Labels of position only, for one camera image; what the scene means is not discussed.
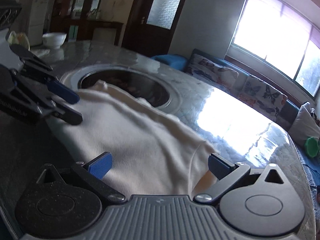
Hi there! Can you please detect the grey pillow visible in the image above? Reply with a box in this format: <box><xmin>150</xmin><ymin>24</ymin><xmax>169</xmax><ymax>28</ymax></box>
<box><xmin>288</xmin><ymin>102</ymin><xmax>320</xmax><ymax>141</ymax></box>

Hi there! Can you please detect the dark wooden door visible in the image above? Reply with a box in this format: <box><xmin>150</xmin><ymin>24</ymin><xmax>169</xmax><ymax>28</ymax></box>
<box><xmin>122</xmin><ymin>0</ymin><xmax>193</xmax><ymax>58</ymax></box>

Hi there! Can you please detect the crumpled plastic bag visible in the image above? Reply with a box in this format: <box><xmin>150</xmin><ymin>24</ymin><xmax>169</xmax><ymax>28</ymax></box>
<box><xmin>6</xmin><ymin>31</ymin><xmax>31</xmax><ymax>51</ymax></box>

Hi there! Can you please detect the purple roller blind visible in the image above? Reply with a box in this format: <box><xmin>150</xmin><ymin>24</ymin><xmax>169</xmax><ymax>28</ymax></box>
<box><xmin>250</xmin><ymin>0</ymin><xmax>320</xmax><ymax>46</ymax></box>

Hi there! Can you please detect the green plastic bowl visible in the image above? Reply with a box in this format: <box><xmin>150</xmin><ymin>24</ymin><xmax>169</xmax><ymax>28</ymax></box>
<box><xmin>304</xmin><ymin>137</ymin><xmax>320</xmax><ymax>158</ymax></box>

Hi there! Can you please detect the cream knit garment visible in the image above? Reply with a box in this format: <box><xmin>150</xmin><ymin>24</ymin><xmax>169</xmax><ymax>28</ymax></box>
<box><xmin>46</xmin><ymin>79</ymin><xmax>221</xmax><ymax>197</ymax></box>

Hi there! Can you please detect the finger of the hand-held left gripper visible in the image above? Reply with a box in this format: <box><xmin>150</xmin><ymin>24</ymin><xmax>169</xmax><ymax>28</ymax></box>
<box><xmin>11</xmin><ymin>69</ymin><xmax>83</xmax><ymax>126</ymax></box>
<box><xmin>21</xmin><ymin>54</ymin><xmax>80</xmax><ymax>105</ymax></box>

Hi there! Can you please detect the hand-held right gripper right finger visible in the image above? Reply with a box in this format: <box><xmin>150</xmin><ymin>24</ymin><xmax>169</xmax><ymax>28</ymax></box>
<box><xmin>195</xmin><ymin>153</ymin><xmax>290</xmax><ymax>204</ymax></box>

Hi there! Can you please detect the white cloth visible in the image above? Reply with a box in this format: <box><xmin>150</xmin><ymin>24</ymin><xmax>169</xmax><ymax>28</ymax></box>
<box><xmin>29</xmin><ymin>48</ymin><xmax>51</xmax><ymax>58</ymax></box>

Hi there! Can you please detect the white refrigerator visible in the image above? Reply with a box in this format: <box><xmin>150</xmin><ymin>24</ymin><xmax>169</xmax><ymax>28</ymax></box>
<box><xmin>27</xmin><ymin>0</ymin><xmax>51</xmax><ymax>47</ymax></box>

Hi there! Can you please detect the blue sofa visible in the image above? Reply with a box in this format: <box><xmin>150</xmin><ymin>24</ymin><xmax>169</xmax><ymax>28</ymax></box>
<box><xmin>152</xmin><ymin>48</ymin><xmax>320</xmax><ymax>188</ymax></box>

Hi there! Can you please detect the window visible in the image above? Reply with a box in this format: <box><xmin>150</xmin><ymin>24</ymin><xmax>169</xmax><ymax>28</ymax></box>
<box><xmin>226</xmin><ymin>0</ymin><xmax>320</xmax><ymax>98</ymax></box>

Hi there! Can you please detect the round black induction cooker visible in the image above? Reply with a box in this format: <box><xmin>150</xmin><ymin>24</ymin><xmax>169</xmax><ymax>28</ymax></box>
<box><xmin>60</xmin><ymin>63</ymin><xmax>181</xmax><ymax>113</ymax></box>

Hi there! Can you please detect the butterfly print cushion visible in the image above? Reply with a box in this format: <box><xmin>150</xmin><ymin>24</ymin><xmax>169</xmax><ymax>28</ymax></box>
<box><xmin>185</xmin><ymin>53</ymin><xmax>240</xmax><ymax>91</ymax></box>
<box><xmin>239</xmin><ymin>74</ymin><xmax>288</xmax><ymax>121</ymax></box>

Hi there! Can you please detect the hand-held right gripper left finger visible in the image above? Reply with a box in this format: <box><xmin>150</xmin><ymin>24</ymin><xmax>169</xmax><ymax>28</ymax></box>
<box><xmin>35</xmin><ymin>152</ymin><xmax>127</xmax><ymax>204</ymax></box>

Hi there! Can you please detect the dark wooden display cabinet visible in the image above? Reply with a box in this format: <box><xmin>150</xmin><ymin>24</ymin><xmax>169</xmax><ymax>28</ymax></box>
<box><xmin>49</xmin><ymin>0</ymin><xmax>108</xmax><ymax>42</ymax></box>

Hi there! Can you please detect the dark wooden side table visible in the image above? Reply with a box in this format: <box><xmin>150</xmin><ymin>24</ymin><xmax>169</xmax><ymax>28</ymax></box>
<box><xmin>82</xmin><ymin>21</ymin><xmax>124</xmax><ymax>47</ymax></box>

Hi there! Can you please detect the white bowl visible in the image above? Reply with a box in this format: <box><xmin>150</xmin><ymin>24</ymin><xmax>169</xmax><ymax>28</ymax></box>
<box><xmin>42</xmin><ymin>32</ymin><xmax>68</xmax><ymax>49</ymax></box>

